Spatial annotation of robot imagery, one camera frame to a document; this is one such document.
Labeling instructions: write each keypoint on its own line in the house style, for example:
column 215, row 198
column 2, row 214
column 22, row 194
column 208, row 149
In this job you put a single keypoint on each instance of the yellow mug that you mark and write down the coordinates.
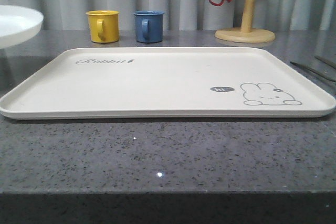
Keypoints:
column 103, row 26

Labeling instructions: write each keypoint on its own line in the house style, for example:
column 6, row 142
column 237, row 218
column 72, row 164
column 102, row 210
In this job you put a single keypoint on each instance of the wooden mug tree stand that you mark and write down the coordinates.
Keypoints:
column 246, row 33

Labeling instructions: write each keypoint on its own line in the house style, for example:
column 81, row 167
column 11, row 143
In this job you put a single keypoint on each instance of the cream rabbit print tray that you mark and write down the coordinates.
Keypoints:
column 165, row 82

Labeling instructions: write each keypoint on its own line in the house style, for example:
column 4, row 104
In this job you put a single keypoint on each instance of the silver fork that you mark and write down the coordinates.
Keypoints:
column 304, row 67

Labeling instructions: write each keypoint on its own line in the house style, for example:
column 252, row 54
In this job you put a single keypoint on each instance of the blue mug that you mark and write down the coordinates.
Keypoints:
column 148, row 26

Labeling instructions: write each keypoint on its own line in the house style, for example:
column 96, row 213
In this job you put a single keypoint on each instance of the white round plate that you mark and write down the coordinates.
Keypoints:
column 19, row 24

